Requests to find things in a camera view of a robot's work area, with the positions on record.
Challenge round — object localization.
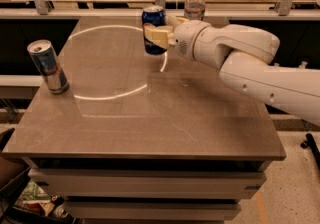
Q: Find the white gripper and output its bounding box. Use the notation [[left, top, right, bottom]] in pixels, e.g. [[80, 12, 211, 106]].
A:
[[143, 15, 213, 61]]

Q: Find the blue pepsi can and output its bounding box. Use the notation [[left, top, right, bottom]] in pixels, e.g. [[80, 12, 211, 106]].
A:
[[142, 5, 166, 55]]

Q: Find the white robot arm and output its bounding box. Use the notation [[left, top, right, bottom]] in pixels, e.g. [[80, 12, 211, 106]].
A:
[[143, 16, 320, 125]]

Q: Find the red bull can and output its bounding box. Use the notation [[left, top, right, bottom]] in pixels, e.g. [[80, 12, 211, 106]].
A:
[[27, 40, 69, 94]]

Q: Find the clear plastic water bottle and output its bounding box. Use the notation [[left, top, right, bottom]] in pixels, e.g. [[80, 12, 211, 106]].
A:
[[184, 0, 206, 20]]

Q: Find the hand sanitizer bottle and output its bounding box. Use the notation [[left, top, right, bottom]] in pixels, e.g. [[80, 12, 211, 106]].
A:
[[299, 61, 308, 69]]

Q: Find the upper white drawer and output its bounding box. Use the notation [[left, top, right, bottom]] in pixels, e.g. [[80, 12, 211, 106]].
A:
[[29, 169, 266, 199]]

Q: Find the white drawer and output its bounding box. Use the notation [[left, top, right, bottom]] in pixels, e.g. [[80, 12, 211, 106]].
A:
[[29, 169, 266, 199], [63, 202, 241, 221]]

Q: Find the black chair base leg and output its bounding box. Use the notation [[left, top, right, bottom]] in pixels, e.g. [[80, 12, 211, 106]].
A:
[[300, 133, 320, 170]]

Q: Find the lower white drawer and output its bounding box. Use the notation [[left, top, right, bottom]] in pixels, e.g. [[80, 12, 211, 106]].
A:
[[63, 202, 241, 221]]

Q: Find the green snack package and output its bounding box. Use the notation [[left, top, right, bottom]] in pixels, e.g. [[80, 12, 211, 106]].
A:
[[19, 180, 51, 203]]

